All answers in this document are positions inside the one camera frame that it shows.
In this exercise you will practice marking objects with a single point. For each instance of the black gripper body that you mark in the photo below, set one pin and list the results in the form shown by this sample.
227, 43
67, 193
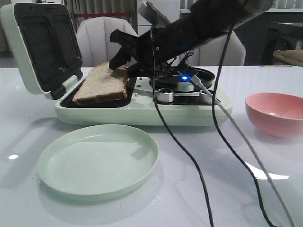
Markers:
156, 46

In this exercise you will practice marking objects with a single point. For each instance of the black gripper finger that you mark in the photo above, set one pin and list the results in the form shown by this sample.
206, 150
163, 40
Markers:
128, 44
137, 70

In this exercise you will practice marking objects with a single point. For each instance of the bread slice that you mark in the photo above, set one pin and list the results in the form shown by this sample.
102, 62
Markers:
103, 84

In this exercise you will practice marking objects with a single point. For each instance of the green breakfast maker lid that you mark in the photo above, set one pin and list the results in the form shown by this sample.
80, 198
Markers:
43, 42

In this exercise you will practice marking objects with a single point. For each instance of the pink bowl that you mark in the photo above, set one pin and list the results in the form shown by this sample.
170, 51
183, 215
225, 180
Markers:
279, 115

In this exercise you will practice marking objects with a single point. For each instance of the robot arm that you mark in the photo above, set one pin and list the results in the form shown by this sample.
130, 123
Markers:
208, 19

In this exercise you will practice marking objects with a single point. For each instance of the black round frying pan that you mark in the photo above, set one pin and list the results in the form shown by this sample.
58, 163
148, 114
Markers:
172, 81

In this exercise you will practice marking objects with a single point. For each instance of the left silver knob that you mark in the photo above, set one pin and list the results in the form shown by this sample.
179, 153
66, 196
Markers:
165, 95

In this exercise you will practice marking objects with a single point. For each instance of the silver knob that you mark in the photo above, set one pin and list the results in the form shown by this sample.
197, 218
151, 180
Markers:
205, 98
165, 95

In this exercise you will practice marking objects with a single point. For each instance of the left beige chair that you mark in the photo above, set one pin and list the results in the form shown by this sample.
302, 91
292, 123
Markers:
93, 37

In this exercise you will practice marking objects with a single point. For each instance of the beige chair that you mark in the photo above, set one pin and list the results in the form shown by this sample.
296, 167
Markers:
93, 37
210, 53

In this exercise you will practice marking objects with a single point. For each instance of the white refrigerator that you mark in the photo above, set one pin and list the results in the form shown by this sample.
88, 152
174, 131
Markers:
152, 12

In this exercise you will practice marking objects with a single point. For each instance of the right beige chair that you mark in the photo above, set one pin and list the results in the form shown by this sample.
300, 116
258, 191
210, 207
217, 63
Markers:
210, 53

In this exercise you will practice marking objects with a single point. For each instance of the red barrier belt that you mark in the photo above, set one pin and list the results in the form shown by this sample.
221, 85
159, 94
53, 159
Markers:
118, 14

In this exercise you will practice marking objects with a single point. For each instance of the right silver knob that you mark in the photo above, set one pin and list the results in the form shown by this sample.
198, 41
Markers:
205, 98

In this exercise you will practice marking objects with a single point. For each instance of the dark kitchen counter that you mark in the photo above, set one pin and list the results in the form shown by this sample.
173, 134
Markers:
277, 29

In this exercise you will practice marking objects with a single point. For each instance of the light green plate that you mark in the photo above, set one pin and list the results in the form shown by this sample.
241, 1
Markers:
99, 162

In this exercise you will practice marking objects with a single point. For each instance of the olive cushion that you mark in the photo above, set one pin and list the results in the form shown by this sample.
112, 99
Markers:
289, 57

